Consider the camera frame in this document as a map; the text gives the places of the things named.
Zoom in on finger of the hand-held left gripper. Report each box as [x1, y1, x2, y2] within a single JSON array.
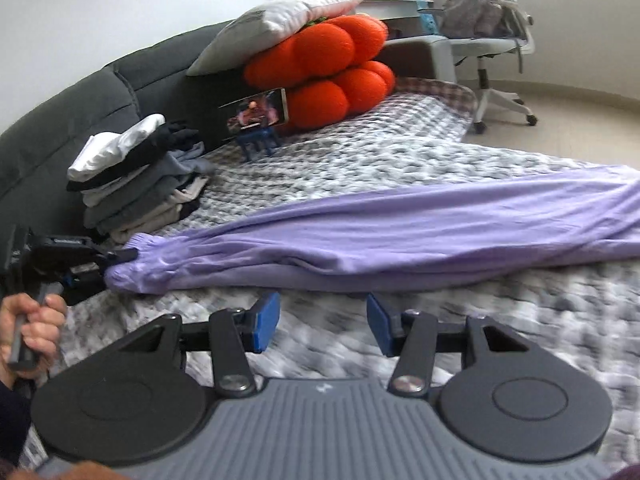
[[95, 247, 138, 276]]

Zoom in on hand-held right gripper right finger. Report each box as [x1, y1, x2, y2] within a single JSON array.
[[366, 292, 528, 398]]

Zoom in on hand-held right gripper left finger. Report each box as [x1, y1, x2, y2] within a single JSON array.
[[117, 290, 282, 398]]

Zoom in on purple pants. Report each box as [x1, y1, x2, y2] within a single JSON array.
[[105, 165, 640, 296]]

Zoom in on stack of folded clothes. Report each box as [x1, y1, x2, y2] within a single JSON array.
[[66, 112, 216, 246]]

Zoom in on person's left hand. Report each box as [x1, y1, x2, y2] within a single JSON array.
[[0, 292, 68, 373]]

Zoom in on smartphone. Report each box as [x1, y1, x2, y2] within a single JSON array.
[[218, 87, 291, 136]]

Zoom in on white pillow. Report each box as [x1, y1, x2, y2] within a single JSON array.
[[186, 0, 368, 78]]

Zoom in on orange pumpkin cushion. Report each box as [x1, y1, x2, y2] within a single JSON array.
[[242, 12, 397, 133]]

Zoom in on grey office chair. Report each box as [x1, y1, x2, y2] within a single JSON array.
[[435, 0, 540, 136]]

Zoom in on blue patterned box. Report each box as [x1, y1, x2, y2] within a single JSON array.
[[416, 0, 436, 36]]

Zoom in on white desk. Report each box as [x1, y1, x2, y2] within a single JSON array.
[[357, 0, 436, 23]]

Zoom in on grey backpack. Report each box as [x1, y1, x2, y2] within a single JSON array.
[[440, 0, 518, 38]]

